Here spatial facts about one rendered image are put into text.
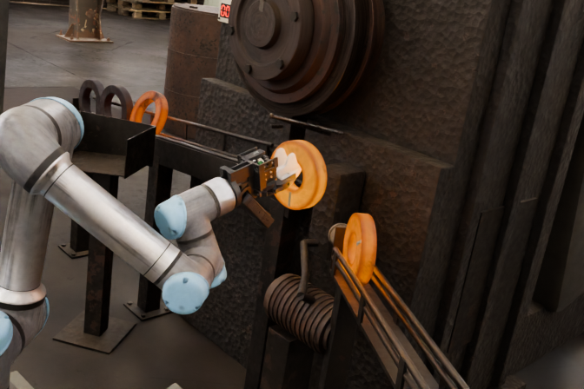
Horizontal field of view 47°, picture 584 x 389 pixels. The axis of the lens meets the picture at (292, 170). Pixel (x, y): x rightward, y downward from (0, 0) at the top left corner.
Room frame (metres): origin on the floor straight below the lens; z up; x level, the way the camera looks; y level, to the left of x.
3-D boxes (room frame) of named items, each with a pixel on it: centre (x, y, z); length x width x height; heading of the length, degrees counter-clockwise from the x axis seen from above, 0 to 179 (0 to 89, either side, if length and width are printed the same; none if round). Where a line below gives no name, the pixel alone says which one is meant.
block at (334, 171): (1.63, -0.13, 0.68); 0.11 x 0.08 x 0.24; 135
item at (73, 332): (1.97, 0.59, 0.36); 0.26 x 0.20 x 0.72; 80
